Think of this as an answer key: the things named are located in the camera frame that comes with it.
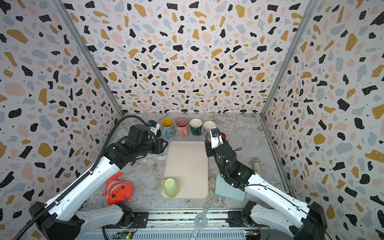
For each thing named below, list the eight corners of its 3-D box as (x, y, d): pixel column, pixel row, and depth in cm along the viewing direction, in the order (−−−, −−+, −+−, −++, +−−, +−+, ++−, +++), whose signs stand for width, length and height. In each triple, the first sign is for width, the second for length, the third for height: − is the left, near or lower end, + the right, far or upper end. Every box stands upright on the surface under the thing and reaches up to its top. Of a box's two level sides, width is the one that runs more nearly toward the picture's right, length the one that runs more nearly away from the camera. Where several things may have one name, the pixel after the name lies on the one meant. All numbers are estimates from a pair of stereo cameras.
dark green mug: (188, 134, 111) (187, 124, 102) (193, 127, 116) (193, 116, 107) (200, 139, 108) (200, 129, 100) (205, 131, 113) (205, 121, 104)
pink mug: (176, 141, 108) (174, 130, 98) (178, 128, 115) (176, 117, 106) (188, 141, 108) (187, 130, 99) (189, 128, 115) (188, 117, 106)
